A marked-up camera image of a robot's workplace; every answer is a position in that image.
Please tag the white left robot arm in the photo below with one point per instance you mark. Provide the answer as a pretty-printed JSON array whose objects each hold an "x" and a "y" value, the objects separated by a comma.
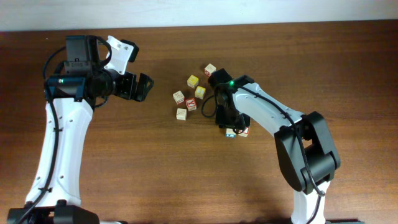
[{"x": 55, "y": 193}]

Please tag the wooden block red edge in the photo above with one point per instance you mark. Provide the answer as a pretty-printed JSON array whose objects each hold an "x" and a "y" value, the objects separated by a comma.
[{"x": 245, "y": 132}]

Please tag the wooden block red plain top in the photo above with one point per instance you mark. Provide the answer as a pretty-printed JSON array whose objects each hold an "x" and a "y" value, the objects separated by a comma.
[{"x": 178, "y": 97}]

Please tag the wooden block plain leaf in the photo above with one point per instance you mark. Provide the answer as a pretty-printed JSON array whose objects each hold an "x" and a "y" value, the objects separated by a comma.
[{"x": 181, "y": 114}]

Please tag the wooden block red X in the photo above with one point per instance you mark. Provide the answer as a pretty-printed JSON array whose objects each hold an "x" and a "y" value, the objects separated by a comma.
[{"x": 191, "y": 104}]

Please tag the wooden block blue I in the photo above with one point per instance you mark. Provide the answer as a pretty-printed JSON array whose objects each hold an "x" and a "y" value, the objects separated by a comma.
[{"x": 230, "y": 133}]

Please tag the wooden block yellow far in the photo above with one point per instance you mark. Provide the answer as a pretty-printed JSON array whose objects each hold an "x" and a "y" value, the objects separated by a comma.
[{"x": 193, "y": 81}]

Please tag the wooden block red far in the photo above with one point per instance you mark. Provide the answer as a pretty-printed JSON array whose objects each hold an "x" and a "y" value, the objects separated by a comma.
[{"x": 209, "y": 69}]

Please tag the wooden block yellow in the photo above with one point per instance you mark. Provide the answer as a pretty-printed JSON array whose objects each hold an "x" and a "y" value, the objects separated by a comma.
[
  {"x": 193, "y": 81},
  {"x": 200, "y": 92}
]

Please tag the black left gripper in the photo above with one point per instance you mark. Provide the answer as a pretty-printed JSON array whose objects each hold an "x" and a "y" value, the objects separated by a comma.
[{"x": 128, "y": 92}]

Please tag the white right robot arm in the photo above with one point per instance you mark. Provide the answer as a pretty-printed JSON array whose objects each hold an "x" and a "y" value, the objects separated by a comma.
[{"x": 305, "y": 149}]

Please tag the wooden block yellow near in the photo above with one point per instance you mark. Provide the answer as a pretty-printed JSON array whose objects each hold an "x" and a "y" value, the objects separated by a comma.
[{"x": 200, "y": 92}]

